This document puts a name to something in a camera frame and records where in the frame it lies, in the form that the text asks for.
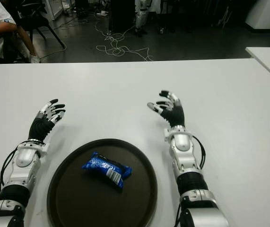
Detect round dark brown tray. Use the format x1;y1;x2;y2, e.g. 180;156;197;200
46;139;158;227

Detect white glass-front cabinet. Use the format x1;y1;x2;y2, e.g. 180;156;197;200
42;0;63;22

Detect silver humanoid robot legs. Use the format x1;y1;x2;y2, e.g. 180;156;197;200
134;0;149;36

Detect metal folding stand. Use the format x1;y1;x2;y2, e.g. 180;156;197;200
217;7;232;29

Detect black chair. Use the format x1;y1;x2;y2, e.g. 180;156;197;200
11;0;67;63

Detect tangled white floor cable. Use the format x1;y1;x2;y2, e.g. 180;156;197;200
94;16;154;61

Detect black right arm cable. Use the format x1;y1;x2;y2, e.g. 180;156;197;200
191;134;208;170

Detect blue Oreo cookie packet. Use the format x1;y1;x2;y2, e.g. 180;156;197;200
82;151;133;189

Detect white cabinet with black base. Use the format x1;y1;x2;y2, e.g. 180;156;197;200
244;0;270;30

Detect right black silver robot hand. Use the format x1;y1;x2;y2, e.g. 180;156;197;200
147;89;187;130

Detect white side table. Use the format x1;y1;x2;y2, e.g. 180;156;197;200
245;46;270;87

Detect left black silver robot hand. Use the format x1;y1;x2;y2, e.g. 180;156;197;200
27;98;66;142

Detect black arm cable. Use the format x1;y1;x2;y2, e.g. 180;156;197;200
191;134;208;170
0;146;19;192

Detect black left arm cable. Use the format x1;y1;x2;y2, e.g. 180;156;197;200
0;146;19;192

